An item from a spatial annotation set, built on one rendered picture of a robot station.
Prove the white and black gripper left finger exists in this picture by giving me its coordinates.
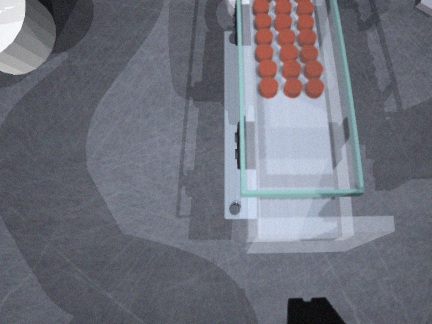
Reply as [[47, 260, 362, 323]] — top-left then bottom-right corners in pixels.
[[287, 298, 321, 324]]

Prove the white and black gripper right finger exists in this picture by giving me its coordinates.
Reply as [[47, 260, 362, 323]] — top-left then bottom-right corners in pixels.
[[308, 297, 346, 324]]

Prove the clear plastic vial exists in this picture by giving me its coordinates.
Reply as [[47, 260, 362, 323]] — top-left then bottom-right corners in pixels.
[[225, 0, 236, 17]]

